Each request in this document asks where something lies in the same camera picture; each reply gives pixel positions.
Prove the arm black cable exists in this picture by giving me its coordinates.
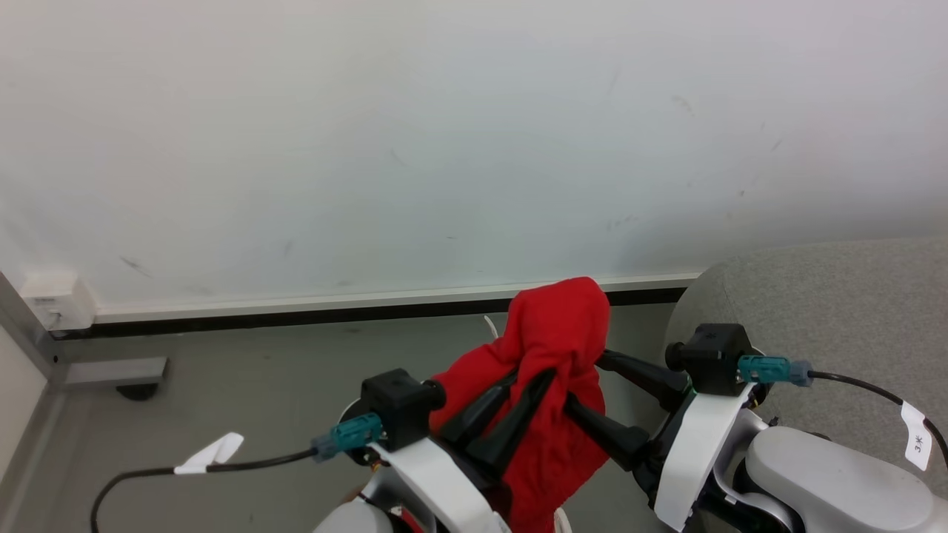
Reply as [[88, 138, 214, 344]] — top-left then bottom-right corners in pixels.
[[90, 448, 327, 533], [807, 370, 948, 469]]

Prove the left cable white paper tag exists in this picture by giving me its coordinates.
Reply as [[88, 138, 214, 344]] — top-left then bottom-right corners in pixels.
[[174, 432, 245, 475]]

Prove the grey metal frame foot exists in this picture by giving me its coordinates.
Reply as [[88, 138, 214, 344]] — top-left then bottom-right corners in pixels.
[[0, 272, 170, 402]]

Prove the red hooded garment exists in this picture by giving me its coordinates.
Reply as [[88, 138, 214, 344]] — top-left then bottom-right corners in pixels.
[[428, 277, 612, 533]]

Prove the arm teal cable connector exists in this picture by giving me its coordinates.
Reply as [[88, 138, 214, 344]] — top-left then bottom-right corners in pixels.
[[311, 413, 384, 461], [738, 354, 814, 387]]

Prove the white wall outlet box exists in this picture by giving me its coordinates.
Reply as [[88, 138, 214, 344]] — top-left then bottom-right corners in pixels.
[[21, 271, 98, 331]]

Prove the cable white paper tag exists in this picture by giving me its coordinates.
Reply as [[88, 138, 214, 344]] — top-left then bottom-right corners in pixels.
[[174, 432, 245, 475], [899, 400, 933, 472]]

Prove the grey fabric sofa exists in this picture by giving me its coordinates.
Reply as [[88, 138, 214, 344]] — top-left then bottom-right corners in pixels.
[[663, 237, 948, 498]]

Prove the right cable white paper tag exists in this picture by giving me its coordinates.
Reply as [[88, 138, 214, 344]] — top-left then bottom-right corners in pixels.
[[899, 400, 933, 472]]

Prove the white and black baseboard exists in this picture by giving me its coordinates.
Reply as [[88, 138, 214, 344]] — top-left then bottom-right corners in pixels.
[[52, 272, 701, 341]]

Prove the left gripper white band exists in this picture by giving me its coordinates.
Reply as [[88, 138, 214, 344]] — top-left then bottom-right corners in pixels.
[[370, 368, 555, 533]]

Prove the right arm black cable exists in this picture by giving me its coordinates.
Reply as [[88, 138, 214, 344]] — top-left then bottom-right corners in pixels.
[[807, 370, 948, 469]]

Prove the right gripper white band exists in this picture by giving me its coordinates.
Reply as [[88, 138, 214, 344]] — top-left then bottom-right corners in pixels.
[[566, 350, 757, 533]]

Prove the right arm teal cable connector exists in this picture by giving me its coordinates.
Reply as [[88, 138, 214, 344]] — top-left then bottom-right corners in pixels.
[[738, 354, 814, 387]]

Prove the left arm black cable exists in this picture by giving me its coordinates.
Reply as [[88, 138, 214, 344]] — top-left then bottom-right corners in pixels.
[[90, 448, 327, 533]]

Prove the left arm teal cable connector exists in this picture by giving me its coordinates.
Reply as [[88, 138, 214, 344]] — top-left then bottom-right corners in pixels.
[[311, 413, 384, 461]]

